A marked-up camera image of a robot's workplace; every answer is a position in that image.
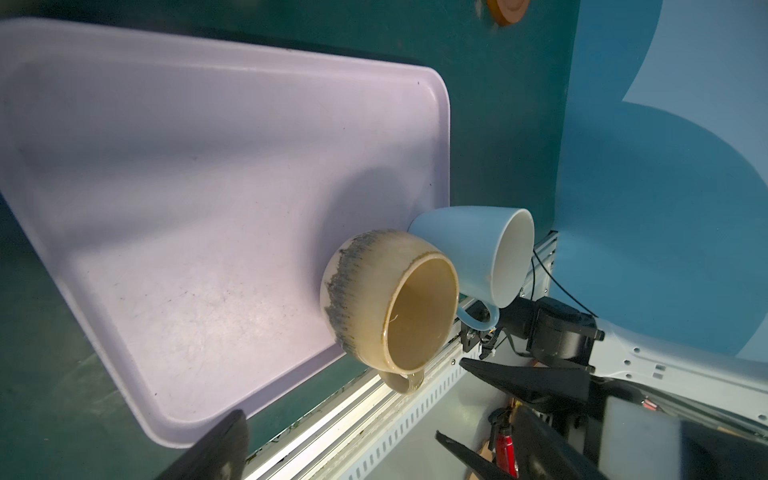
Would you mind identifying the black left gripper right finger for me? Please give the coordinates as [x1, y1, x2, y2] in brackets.
[512, 406, 606, 480]

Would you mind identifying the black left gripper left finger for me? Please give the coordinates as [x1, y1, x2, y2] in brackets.
[157, 410, 249, 479]

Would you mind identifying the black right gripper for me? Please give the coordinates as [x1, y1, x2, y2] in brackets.
[459, 358, 767, 479]

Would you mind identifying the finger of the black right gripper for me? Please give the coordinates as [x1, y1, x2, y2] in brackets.
[435, 431, 515, 480]

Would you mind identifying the light blue mug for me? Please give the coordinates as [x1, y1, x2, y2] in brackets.
[408, 206, 535, 331]

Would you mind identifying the yellow mug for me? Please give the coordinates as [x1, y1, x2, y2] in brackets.
[320, 230, 459, 394]

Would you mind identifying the brown wooden coaster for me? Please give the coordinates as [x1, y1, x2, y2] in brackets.
[486, 0, 530, 27]

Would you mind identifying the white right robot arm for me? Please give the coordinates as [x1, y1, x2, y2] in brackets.
[436, 297, 767, 479]

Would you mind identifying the lilac serving tray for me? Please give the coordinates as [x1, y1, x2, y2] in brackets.
[1, 18, 450, 448]

